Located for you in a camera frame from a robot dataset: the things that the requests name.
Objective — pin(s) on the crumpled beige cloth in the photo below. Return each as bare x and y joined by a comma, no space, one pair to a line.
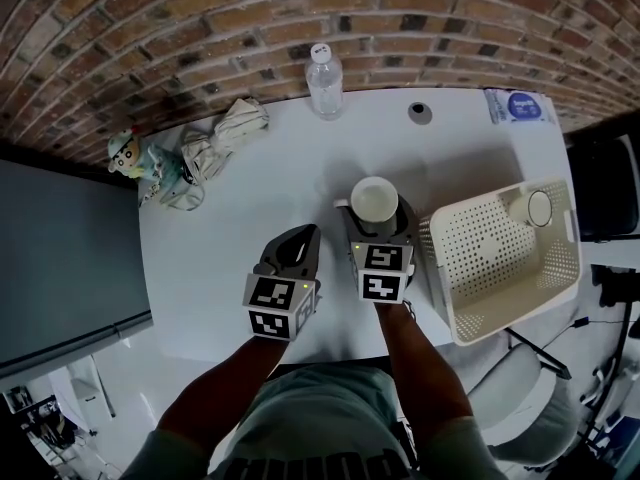
225,138

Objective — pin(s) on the person's pale green shirt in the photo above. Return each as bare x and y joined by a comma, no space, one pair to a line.
320,418

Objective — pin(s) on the person's left forearm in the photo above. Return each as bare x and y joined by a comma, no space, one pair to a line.
225,393

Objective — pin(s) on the person's right forearm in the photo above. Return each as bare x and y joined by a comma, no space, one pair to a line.
420,368

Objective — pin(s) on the clear plastic water bottle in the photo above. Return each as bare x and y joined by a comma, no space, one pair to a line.
324,85

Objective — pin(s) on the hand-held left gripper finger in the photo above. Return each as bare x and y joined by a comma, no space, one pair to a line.
312,255
280,253

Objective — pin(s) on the cartoon child figurine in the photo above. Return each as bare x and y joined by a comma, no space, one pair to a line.
125,155

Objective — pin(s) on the grey chair with black frame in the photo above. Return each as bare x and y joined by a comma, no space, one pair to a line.
515,403

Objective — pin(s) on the black power adapter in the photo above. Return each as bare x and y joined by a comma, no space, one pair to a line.
581,323

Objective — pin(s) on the grey metal cabinet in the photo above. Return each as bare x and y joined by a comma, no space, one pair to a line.
65,258

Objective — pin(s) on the cream perforated plastic basket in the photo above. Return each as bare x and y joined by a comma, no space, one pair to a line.
475,278

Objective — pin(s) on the wet wipes pack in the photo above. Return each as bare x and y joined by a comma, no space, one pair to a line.
522,107

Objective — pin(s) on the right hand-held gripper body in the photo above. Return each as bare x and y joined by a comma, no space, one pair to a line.
382,273

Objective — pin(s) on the cream ceramic mug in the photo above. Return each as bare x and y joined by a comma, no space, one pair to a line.
372,200

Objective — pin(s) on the white mug with dark rim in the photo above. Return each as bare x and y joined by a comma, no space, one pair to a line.
535,208

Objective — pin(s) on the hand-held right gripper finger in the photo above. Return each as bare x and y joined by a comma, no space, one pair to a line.
406,223
352,225

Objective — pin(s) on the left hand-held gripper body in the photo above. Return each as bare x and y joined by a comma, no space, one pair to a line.
272,300

